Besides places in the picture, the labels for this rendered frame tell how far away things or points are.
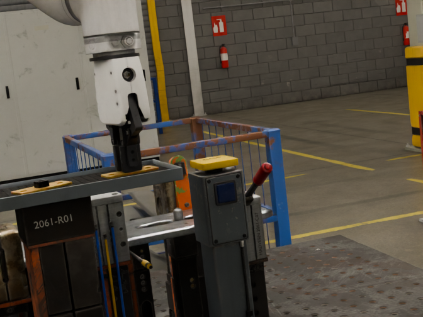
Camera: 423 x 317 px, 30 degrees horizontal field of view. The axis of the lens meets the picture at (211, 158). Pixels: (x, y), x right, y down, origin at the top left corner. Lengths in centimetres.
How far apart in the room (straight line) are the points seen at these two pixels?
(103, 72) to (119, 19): 8
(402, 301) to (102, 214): 85
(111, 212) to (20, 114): 801
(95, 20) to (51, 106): 821
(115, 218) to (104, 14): 36
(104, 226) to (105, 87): 27
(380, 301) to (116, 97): 99
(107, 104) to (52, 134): 820
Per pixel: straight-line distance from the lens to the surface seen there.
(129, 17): 117
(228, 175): 122
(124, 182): 113
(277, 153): 351
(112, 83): 115
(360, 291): 201
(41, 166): 939
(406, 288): 201
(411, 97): 863
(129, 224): 162
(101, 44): 116
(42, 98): 934
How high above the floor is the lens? 133
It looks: 8 degrees down
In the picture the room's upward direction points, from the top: 7 degrees counter-clockwise
